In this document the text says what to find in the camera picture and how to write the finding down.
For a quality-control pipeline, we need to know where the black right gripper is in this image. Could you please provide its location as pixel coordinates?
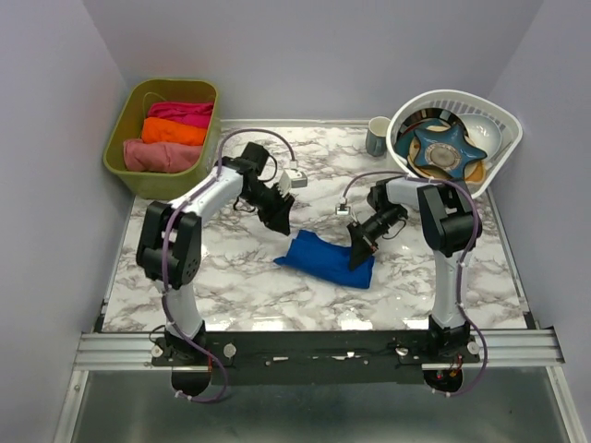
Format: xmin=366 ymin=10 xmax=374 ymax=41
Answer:
xmin=347 ymin=205 xmax=406 ymax=270

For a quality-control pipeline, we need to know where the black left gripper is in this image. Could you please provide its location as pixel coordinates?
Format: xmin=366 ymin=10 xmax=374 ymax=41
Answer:
xmin=242 ymin=183 xmax=296 ymax=237

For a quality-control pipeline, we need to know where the blue t shirt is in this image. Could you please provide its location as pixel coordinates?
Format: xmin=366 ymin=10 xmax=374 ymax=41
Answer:
xmin=273 ymin=230 xmax=375 ymax=290

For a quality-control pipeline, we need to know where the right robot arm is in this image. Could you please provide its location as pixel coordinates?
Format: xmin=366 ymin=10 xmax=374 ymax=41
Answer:
xmin=347 ymin=177 xmax=482 ymax=362

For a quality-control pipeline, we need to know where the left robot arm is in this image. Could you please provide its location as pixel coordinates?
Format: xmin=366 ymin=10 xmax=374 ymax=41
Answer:
xmin=136 ymin=142 xmax=295 ymax=366

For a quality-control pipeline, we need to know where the grey white mug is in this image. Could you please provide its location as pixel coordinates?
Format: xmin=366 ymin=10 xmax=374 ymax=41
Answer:
xmin=365 ymin=116 xmax=391 ymax=157

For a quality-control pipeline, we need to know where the teal plate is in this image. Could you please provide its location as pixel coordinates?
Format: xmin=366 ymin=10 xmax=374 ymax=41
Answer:
xmin=394 ymin=119 xmax=450 ymax=159

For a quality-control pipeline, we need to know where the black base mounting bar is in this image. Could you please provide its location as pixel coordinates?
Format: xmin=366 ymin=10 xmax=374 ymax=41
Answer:
xmin=151 ymin=329 xmax=479 ymax=386

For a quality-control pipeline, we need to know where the pink rolled t shirt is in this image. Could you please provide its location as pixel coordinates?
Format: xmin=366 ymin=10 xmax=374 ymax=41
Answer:
xmin=123 ymin=138 xmax=203 ymax=174

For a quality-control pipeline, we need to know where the magenta rolled t shirt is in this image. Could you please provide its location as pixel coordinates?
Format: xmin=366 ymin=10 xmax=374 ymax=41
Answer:
xmin=147 ymin=102 xmax=215 ymax=129

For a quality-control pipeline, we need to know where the blue star shaped dish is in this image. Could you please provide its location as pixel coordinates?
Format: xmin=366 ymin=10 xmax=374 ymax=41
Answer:
xmin=408 ymin=122 xmax=488 ymax=181

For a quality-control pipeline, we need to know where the olive green plastic bin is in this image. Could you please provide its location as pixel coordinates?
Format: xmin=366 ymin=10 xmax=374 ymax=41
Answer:
xmin=103 ymin=78 xmax=221 ymax=200

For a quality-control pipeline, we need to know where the white plastic dish basket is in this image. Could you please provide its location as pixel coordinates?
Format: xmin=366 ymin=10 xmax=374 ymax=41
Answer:
xmin=386 ymin=89 xmax=523 ymax=198

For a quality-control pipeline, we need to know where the orange rolled t shirt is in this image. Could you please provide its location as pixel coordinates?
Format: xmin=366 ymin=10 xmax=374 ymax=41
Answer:
xmin=140 ymin=117 xmax=207 ymax=146

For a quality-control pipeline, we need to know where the white bowl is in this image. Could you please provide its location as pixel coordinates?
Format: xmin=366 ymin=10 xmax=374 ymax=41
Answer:
xmin=459 ymin=114 xmax=501 ymax=161

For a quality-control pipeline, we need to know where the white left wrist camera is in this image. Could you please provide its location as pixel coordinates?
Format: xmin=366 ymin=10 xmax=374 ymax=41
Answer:
xmin=277 ymin=169 xmax=308 ymax=197

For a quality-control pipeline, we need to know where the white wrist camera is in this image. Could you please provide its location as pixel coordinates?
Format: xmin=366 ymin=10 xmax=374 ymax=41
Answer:
xmin=277 ymin=169 xmax=308 ymax=197
xmin=335 ymin=199 xmax=352 ymax=218

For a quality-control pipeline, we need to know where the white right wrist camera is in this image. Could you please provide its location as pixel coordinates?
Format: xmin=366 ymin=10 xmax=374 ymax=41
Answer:
xmin=335 ymin=199 xmax=352 ymax=218

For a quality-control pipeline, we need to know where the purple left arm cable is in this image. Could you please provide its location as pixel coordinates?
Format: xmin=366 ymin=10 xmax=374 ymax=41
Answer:
xmin=160 ymin=128 xmax=301 ymax=403

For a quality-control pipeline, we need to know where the aluminium rail frame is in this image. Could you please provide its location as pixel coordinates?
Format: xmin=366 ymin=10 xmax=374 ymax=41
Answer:
xmin=53 ymin=325 xmax=587 ymax=443

